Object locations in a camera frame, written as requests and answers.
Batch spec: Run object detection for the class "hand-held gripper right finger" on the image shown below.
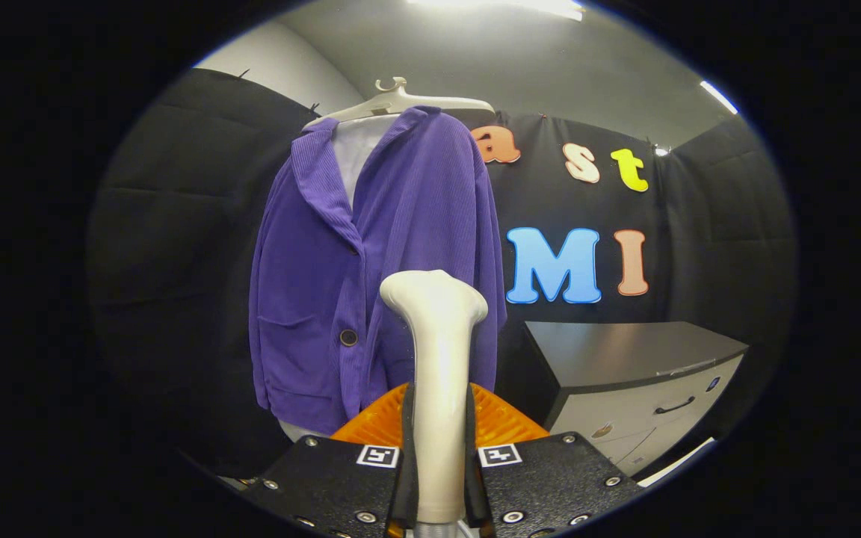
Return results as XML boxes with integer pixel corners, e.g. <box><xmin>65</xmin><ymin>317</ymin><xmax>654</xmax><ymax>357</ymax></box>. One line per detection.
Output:
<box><xmin>463</xmin><ymin>381</ymin><xmax>644</xmax><ymax>538</ymax></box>

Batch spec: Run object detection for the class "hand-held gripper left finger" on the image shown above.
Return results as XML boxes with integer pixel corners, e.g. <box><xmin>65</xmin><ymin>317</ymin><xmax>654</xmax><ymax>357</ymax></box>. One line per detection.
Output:
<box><xmin>240</xmin><ymin>381</ymin><xmax>418</xmax><ymax>538</ymax></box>

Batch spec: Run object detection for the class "white garment steamer head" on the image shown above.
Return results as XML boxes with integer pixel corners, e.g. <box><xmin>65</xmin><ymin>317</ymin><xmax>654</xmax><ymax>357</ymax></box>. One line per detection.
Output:
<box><xmin>380</xmin><ymin>269</ymin><xmax>490</xmax><ymax>525</ymax></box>

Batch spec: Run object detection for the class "purple corduroy jacket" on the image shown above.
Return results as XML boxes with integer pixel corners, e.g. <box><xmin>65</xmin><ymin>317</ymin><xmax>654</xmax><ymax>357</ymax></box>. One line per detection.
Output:
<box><xmin>248</xmin><ymin>105</ymin><xmax>507</xmax><ymax>436</ymax></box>

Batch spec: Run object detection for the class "cream plastic clothes hanger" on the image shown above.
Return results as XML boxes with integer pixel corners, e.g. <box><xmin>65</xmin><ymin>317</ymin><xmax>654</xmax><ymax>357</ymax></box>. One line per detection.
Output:
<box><xmin>303</xmin><ymin>76</ymin><xmax>496</xmax><ymax>128</ymax></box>

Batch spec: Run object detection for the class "white box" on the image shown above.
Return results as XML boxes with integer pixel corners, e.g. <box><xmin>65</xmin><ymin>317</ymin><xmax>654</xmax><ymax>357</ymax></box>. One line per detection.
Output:
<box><xmin>636</xmin><ymin>437</ymin><xmax>717</xmax><ymax>488</ymax></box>

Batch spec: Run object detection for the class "grey cabinet with dark top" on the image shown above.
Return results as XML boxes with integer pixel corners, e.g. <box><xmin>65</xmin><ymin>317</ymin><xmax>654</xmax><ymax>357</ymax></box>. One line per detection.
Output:
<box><xmin>524</xmin><ymin>321</ymin><xmax>750</xmax><ymax>479</ymax></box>

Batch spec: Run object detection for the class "white mannequin torso form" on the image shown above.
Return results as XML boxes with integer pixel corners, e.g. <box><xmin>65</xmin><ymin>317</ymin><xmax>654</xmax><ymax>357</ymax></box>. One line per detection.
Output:
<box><xmin>277</xmin><ymin>114</ymin><xmax>401</xmax><ymax>443</ymax></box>

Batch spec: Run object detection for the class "large ceiling light panel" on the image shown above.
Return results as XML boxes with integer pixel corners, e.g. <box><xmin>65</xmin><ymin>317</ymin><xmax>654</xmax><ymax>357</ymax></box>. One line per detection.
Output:
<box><xmin>408</xmin><ymin>0</ymin><xmax>587</xmax><ymax>22</ymax></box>

